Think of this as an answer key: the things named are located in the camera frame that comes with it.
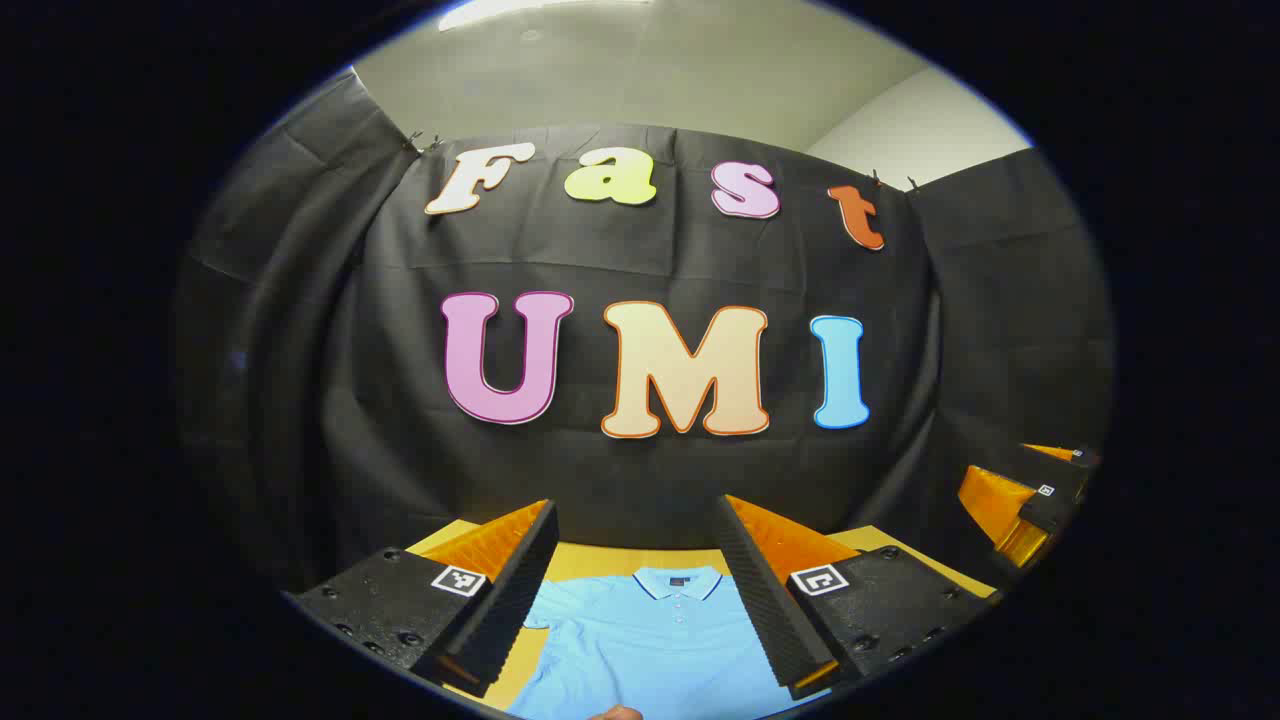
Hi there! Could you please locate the ceiling light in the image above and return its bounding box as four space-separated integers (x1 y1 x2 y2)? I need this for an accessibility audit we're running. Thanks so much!
437 0 653 32

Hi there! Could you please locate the light blue T-shirt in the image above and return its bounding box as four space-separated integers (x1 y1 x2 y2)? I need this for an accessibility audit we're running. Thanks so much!
505 565 829 720

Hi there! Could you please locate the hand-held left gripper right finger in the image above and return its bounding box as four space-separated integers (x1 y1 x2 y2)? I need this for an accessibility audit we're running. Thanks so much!
712 493 1001 701

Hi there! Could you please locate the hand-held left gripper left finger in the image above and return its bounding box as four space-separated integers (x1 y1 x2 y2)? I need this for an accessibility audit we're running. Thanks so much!
288 498 561 699

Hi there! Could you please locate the black backdrop cloth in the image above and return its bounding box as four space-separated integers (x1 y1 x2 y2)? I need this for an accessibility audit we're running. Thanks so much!
175 65 1116 601

